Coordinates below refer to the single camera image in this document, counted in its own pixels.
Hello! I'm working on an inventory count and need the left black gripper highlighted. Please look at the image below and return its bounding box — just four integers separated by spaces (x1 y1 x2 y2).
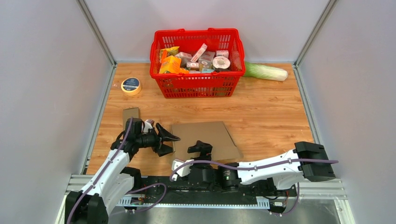
136 123 180 157

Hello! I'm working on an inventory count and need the large cardboard sheet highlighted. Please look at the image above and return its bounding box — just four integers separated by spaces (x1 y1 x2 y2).
170 121 243 163

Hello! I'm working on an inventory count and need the small brown cardboard box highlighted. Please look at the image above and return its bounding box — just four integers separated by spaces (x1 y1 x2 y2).
122 107 140 129

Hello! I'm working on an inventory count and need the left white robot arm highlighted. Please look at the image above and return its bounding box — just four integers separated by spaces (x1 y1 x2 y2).
64 117 180 224

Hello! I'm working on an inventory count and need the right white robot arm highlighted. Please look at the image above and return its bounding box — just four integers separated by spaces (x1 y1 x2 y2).
188 141 337 196

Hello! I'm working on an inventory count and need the orange snack box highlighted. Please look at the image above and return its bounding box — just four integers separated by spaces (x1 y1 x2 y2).
159 56 181 74

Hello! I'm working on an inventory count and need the grey white box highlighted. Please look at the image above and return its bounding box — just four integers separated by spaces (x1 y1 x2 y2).
175 52 192 68

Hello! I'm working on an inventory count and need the beige carton box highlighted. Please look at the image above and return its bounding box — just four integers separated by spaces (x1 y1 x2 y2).
198 51 215 71

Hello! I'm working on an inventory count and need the small pink box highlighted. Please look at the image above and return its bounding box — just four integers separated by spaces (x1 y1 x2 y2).
216 50 229 58

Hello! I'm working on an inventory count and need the pink white long box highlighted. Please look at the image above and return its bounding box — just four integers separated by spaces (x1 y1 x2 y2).
190 43 207 63

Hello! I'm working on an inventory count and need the yellow tape roll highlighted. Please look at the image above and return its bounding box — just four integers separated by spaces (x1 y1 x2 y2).
121 77 142 96

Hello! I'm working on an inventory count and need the red plastic shopping basket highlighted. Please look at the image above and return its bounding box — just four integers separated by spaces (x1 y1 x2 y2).
149 28 246 98

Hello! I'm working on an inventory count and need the green napa cabbage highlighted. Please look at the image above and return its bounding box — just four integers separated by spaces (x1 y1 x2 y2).
244 62 288 81

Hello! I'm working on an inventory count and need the yellow snack bag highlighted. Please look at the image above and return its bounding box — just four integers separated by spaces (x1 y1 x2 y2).
159 46 179 62

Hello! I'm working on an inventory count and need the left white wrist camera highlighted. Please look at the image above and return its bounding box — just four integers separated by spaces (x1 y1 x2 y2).
142 119 155 133

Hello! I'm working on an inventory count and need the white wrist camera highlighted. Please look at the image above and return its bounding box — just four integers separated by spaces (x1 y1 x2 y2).
142 119 155 133
170 159 194 182

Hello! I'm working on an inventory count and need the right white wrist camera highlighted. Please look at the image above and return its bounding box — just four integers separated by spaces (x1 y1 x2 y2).
170 159 194 182

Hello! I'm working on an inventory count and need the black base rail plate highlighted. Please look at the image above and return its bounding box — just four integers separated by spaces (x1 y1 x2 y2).
131 176 297 208

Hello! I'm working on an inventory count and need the white slotted cable duct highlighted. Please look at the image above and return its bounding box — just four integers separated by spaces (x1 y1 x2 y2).
116 197 271 209

